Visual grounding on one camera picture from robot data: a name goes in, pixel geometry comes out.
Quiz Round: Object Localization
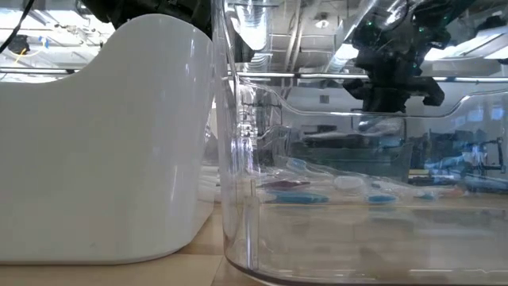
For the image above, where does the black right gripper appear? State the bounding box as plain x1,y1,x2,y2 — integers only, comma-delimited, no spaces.
342,0,453,114

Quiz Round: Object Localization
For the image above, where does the white plastic bin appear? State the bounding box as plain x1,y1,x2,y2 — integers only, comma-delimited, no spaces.
0,13,218,266

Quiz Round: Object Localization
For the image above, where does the teal plastic bin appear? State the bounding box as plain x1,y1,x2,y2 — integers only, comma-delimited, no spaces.
291,141,414,184

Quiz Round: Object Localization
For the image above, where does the dark purple wrapped toothbrush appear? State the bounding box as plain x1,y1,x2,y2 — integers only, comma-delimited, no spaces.
260,180,311,191

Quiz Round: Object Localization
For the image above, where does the black ceiling-hung device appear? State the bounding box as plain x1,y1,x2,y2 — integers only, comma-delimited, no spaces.
6,34,32,56

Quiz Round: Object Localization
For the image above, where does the grey horizontal rail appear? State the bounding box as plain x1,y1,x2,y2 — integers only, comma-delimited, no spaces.
0,66,508,83

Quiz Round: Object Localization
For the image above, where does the silver ventilation duct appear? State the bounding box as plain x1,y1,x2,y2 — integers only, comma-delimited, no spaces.
233,2,275,75

